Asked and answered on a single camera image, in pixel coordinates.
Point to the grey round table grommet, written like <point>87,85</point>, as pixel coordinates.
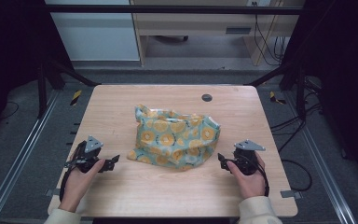
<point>207,97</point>

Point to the aluminium floor rail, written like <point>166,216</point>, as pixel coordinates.
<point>323,168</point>
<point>18,158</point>

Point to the black horizontal frame bar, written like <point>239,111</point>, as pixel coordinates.
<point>167,9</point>

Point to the person's left hand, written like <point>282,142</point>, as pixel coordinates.
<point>78,183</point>

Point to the yellow black striped tape marker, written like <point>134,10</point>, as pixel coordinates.
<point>274,97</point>
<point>75,97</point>

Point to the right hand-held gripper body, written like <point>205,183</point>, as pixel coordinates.
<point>246,155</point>

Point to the light wooden desk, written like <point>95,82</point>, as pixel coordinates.
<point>195,26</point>

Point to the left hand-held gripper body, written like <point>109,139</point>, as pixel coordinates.
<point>90,148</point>

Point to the white cabinet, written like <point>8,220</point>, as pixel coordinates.
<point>96,34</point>

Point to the grey metal table bracket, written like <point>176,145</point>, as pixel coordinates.
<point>290,194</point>
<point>51,192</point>

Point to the teal cloth with orange circles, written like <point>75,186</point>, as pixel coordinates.
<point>174,138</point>

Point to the black metal stand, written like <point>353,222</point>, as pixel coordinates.
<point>295,81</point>
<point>48,77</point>

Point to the person's right hand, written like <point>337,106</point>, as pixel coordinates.
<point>249,184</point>

